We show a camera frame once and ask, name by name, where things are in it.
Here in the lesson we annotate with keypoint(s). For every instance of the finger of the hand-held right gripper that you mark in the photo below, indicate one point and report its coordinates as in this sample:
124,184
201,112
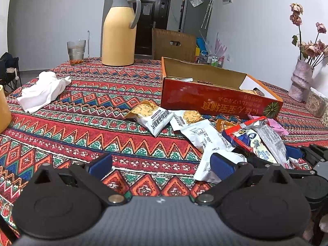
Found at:
243,153
293,151

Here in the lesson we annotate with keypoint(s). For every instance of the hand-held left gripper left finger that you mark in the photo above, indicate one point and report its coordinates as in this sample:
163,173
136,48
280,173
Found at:
100,165

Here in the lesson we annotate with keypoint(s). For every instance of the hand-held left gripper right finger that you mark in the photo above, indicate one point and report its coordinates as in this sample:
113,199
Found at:
223,166

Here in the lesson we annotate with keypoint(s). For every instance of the long white snack packet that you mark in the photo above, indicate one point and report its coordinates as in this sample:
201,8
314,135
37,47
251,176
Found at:
271,143

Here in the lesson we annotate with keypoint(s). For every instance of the red cardboard box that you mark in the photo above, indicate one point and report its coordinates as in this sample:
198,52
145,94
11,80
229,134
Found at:
217,100

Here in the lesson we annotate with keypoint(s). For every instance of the white cracker snack packet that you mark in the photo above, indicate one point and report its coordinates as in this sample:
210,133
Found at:
187,119
248,91
151,116

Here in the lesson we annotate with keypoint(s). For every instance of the red blue cartoon snack packet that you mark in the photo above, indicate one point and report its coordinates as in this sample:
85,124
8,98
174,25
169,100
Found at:
240,138

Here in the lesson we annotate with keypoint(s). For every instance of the small pink snack packet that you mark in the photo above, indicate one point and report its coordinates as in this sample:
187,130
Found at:
278,128

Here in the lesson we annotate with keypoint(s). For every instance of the red white snack packet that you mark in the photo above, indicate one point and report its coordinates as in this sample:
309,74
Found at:
256,120

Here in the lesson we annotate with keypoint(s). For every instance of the clear seed container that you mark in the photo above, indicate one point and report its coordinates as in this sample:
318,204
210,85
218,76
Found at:
316,103

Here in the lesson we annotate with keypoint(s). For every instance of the pink textured vase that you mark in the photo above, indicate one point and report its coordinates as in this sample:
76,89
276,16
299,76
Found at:
301,82

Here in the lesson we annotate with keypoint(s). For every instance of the white cloth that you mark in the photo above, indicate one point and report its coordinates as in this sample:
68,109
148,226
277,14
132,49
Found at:
41,92

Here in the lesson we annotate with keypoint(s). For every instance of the white flat snack packet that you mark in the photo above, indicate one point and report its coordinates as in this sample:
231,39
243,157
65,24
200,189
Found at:
179,79

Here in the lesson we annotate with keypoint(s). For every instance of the dried rose bouquet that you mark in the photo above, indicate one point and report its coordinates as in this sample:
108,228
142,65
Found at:
311,48

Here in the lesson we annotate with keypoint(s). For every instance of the glass cup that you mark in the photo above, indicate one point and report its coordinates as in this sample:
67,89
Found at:
76,53

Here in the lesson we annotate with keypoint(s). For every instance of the blue plastic item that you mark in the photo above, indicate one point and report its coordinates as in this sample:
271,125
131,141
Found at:
201,44

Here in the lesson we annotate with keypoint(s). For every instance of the white stick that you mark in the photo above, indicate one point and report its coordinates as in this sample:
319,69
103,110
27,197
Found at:
88,43

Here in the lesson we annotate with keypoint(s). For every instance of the yellow thermos jug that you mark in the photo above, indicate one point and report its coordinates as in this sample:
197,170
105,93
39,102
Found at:
119,35

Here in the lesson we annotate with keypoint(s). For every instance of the black folding chair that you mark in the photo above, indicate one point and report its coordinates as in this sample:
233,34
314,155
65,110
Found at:
9,69

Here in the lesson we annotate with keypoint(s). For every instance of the dark entrance door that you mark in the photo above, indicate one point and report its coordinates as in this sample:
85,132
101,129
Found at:
158,38

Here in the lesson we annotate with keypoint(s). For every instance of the grey refrigerator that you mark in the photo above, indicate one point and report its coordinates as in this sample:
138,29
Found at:
192,18

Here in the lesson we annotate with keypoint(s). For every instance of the white umbrella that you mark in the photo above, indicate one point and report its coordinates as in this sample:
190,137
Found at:
207,12

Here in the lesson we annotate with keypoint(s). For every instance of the plastic bag on refrigerator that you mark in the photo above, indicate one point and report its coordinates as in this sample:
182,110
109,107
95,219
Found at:
196,2

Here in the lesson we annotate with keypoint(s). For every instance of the paper notice on door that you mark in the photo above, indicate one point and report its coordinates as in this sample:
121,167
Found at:
146,10

